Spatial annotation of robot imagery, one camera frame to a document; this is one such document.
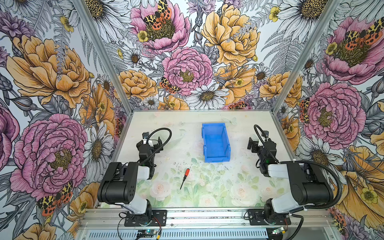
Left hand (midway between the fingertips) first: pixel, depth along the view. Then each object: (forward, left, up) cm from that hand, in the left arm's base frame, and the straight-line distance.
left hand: (152, 141), depth 94 cm
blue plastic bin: (0, -41, -9) cm, 42 cm away
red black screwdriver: (-17, -21, -8) cm, 28 cm away
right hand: (-1, -65, 0) cm, 65 cm away
